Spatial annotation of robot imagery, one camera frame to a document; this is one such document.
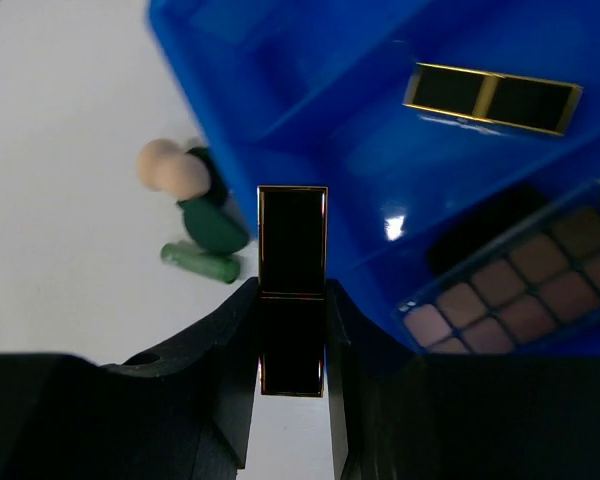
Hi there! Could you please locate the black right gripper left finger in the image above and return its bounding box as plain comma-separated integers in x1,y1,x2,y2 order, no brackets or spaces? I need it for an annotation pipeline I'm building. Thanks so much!
99,280,257,479

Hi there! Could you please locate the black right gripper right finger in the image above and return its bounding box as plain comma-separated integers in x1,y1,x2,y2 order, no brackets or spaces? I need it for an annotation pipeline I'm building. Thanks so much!
326,280,414,479

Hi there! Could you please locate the green lip balm tube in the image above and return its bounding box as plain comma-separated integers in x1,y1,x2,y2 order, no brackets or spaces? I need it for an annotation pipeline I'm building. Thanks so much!
160,242,241,284

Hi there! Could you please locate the dark green round puff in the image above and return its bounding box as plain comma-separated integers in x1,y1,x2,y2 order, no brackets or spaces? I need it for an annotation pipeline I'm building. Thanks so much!
177,198,250,255

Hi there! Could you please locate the long black gold lipstick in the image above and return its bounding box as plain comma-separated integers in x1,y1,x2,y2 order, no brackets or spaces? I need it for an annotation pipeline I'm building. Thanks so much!
257,185,328,398

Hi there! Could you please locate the beige makeup sponge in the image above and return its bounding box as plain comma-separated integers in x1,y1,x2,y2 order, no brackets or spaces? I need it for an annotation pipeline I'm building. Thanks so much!
136,139,212,201

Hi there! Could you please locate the clear eyeshadow palette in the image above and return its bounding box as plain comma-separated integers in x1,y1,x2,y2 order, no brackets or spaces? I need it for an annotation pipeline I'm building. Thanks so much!
395,188,600,355

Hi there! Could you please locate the black square compact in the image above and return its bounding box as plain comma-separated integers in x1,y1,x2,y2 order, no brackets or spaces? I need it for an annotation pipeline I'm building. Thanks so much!
425,183,549,276

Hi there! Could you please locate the blue divided plastic tray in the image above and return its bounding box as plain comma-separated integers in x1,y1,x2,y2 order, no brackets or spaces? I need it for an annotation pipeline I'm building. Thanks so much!
148,1,600,357

